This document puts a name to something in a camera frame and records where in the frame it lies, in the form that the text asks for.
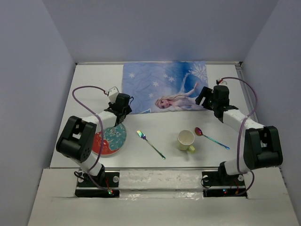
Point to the iridescent spoon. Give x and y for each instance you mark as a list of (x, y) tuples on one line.
[(199, 132)]

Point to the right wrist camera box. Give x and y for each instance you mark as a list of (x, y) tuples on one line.
[(221, 82)]

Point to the red and teal plate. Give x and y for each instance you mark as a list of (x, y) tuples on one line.
[(114, 139)]

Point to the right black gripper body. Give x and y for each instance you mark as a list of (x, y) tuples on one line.
[(209, 102)]

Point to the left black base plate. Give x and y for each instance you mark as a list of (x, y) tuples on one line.
[(107, 188)]

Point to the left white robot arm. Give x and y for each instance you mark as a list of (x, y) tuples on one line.
[(84, 140)]

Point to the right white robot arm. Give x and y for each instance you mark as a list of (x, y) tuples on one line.
[(261, 144)]

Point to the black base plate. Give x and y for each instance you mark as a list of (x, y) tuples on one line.
[(107, 188), (216, 186)]

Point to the pale yellow mug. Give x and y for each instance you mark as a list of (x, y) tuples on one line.
[(185, 140)]

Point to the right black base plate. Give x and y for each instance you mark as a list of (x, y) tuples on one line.
[(216, 186)]

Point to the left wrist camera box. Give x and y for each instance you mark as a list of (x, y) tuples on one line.
[(112, 94)]

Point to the blue Frozen placemat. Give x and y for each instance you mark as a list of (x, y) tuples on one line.
[(163, 87)]

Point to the iridescent fork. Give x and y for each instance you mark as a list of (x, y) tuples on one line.
[(143, 136)]

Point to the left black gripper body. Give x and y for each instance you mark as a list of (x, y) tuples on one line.
[(127, 110)]

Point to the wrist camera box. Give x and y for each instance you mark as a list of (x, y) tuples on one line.
[(221, 82), (112, 94)]

